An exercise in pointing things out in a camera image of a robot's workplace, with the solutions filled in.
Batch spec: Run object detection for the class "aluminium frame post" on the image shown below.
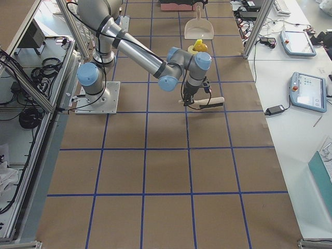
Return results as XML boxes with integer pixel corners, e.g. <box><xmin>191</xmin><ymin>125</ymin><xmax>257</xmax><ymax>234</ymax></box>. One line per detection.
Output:
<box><xmin>243</xmin><ymin>0</ymin><xmax>274</xmax><ymax>59</ymax></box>

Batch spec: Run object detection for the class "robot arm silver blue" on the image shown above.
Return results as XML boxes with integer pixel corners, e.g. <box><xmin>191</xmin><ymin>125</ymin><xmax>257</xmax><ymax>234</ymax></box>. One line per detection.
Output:
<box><xmin>77</xmin><ymin>1</ymin><xmax>212</xmax><ymax>106</ymax></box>

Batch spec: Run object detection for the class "teal folder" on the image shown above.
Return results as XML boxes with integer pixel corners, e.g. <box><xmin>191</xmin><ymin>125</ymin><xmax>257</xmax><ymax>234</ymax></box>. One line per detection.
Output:
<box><xmin>309</xmin><ymin>151</ymin><xmax>331</xmax><ymax>214</ymax></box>

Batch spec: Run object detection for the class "yellow green sponge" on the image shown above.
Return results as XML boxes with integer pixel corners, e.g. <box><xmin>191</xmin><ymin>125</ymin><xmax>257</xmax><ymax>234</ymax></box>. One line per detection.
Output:
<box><xmin>195</xmin><ymin>39</ymin><xmax>202</xmax><ymax>46</ymax></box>

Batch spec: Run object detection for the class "black power adapter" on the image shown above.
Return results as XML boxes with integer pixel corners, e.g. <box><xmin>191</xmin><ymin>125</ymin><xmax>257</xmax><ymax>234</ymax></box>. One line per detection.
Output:
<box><xmin>265</xmin><ymin>105</ymin><xmax>285</xmax><ymax>116</ymax></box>

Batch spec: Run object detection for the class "near teach pendant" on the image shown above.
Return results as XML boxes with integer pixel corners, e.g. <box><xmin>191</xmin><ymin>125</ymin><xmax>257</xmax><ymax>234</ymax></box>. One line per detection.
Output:
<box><xmin>289</xmin><ymin>72</ymin><xmax>327</xmax><ymax>113</ymax></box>

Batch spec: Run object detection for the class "far teach pendant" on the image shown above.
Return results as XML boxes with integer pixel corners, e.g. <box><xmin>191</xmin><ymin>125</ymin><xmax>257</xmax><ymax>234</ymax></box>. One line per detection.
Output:
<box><xmin>280</xmin><ymin>30</ymin><xmax>316</xmax><ymax>57</ymax></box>

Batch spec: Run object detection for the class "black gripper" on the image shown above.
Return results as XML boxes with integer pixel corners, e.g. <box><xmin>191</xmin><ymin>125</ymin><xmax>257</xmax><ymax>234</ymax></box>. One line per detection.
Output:
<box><xmin>183</xmin><ymin>82</ymin><xmax>199</xmax><ymax>106</ymax></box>

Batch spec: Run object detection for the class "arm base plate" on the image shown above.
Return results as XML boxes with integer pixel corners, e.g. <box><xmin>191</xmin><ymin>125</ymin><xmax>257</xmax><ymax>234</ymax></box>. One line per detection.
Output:
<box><xmin>74</xmin><ymin>81</ymin><xmax>120</xmax><ymax>115</ymax></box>
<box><xmin>115</xmin><ymin>16</ymin><xmax>130</xmax><ymax>32</ymax></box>

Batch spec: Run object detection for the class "yellow potato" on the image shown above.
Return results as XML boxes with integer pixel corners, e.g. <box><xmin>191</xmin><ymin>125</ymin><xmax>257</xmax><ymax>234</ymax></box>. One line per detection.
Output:
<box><xmin>193</xmin><ymin>43</ymin><xmax>208</xmax><ymax>52</ymax></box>

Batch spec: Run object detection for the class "beige hand brush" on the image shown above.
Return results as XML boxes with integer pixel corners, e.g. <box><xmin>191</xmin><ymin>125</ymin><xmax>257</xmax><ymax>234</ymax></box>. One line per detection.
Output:
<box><xmin>189</xmin><ymin>97</ymin><xmax>225</xmax><ymax>109</ymax></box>

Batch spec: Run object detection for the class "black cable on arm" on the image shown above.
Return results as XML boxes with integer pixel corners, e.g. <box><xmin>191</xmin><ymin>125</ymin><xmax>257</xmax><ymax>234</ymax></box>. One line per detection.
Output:
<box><xmin>66</xmin><ymin>1</ymin><xmax>208</xmax><ymax>111</ymax></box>

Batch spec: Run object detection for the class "beige plastic dustpan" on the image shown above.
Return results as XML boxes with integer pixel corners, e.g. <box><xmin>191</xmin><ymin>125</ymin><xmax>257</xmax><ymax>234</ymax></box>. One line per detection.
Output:
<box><xmin>184</xmin><ymin>5</ymin><xmax>214</xmax><ymax>40</ymax></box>

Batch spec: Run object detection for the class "pink bin with black bag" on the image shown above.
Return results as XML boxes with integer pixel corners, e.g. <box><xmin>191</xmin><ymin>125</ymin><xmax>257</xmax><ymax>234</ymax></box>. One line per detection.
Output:
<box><xmin>159</xmin><ymin>1</ymin><xmax>198</xmax><ymax>11</ymax></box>

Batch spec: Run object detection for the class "teach pendant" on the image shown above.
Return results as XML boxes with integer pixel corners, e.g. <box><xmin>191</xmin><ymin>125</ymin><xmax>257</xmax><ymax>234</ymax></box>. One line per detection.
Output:
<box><xmin>289</xmin><ymin>72</ymin><xmax>327</xmax><ymax>113</ymax></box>
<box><xmin>280</xmin><ymin>30</ymin><xmax>316</xmax><ymax>57</ymax></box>

